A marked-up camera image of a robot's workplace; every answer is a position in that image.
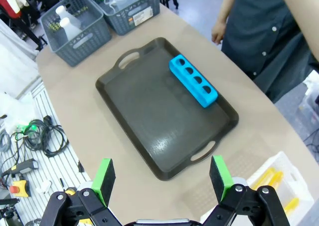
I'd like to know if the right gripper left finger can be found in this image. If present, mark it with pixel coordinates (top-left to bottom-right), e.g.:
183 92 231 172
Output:
39 158 123 226

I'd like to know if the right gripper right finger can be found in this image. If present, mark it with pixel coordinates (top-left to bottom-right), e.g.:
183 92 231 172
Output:
202 155 291 226

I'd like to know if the yellow tube with blue cap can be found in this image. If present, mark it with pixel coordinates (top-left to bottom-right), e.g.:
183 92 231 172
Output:
268 171 284 187
251 168 276 190
284 198 300 216

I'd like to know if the white plastic flask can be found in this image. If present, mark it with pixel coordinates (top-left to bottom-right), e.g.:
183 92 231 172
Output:
55 5 82 29
59 17 83 41

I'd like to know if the person left forearm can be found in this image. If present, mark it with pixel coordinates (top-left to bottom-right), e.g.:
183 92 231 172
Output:
284 0 319 74

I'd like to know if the person right hand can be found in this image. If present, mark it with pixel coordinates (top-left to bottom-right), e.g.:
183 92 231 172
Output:
211 21 226 45

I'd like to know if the white plastic basket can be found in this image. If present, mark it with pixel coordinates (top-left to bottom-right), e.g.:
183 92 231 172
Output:
199 151 315 226

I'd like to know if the grey handheld enabling device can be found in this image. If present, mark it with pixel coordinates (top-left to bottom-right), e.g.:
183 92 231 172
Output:
0 158 39 178

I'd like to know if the yellow red emergency stop button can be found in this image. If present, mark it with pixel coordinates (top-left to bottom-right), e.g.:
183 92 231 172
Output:
9 180 32 198

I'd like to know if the dark grey plastic tray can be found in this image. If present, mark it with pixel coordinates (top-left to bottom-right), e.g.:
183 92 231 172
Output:
95 37 239 181

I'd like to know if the blue test tube rack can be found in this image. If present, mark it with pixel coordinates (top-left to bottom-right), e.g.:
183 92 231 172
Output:
168 54 219 109

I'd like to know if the white plastic bag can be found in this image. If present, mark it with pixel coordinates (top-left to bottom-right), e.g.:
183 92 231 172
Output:
0 92 38 135

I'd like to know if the plain grey plastic basket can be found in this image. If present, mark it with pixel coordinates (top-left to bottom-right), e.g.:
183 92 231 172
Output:
40 0 113 67

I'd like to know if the person torso in dark shirt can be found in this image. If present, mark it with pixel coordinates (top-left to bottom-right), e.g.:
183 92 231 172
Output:
216 0 319 104

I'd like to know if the grey basket with white label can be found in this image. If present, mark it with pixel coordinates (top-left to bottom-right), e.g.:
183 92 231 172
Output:
83 0 160 36

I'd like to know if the black cable bundle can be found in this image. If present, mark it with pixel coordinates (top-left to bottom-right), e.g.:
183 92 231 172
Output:
23 115 70 158

